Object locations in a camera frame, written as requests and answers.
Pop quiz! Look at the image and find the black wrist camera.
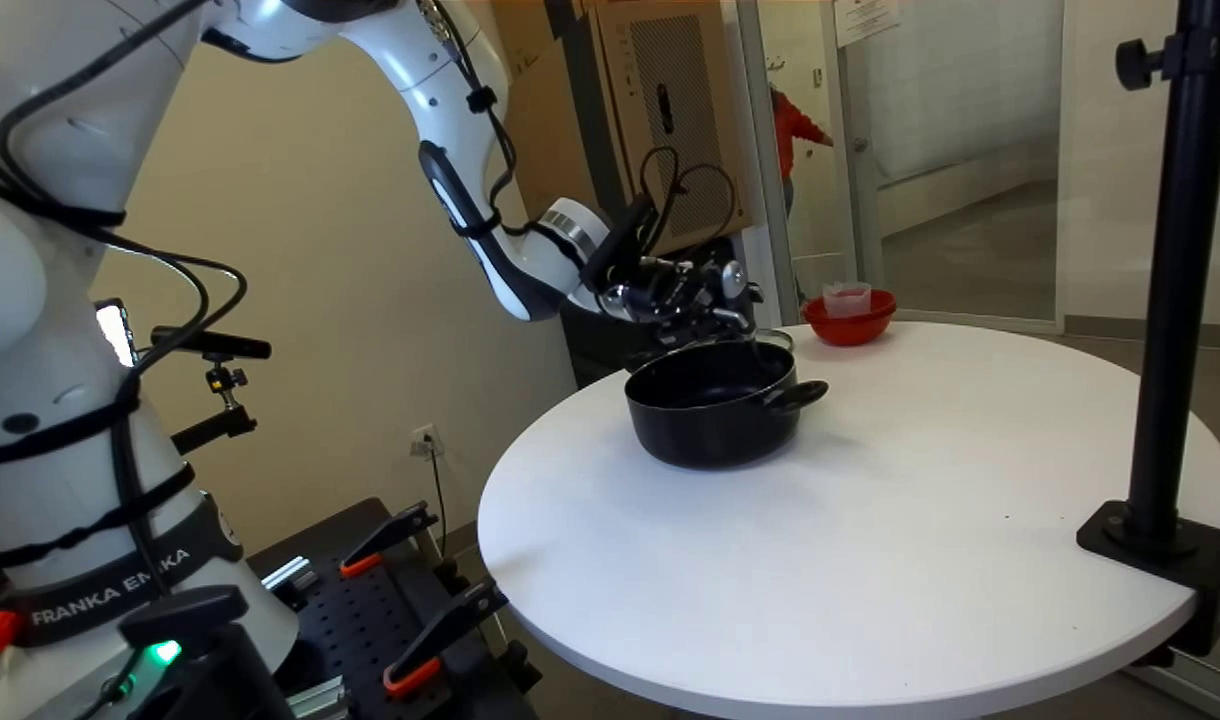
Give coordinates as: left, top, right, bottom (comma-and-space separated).
602, 197, 666, 292

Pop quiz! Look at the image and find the white paper notice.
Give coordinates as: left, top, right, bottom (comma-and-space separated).
830, 0, 904, 54

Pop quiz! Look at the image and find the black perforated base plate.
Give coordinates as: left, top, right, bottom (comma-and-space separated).
240, 497, 542, 720

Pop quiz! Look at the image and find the aluminium profile rail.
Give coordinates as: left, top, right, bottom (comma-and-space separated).
1119, 645, 1220, 720

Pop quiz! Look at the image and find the black cooking pot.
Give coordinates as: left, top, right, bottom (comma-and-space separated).
621, 335, 830, 471

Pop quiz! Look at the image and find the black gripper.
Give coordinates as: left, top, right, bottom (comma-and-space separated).
590, 245, 758, 347

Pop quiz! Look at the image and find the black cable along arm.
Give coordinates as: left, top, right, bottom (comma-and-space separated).
0, 0, 747, 606

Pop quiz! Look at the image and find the black clamp with orange tip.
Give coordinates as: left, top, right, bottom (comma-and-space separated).
335, 499, 441, 579
379, 579, 510, 702

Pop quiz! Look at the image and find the black camera stand with clamp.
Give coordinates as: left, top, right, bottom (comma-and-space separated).
1070, 0, 1220, 655

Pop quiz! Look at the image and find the black camera on mount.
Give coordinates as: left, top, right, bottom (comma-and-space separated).
145, 321, 275, 455

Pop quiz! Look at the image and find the black spoon with silver end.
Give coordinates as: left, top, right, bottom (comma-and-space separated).
691, 255, 758, 356

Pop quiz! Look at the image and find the brown cardboard box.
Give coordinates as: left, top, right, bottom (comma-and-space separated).
494, 0, 758, 265

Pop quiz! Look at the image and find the glass door with white frame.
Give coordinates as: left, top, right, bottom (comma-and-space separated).
732, 0, 1080, 335

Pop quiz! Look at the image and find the red bowl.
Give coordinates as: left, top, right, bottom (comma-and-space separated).
798, 286, 904, 351

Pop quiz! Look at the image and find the clear plastic cup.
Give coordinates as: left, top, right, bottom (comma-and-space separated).
820, 281, 874, 321

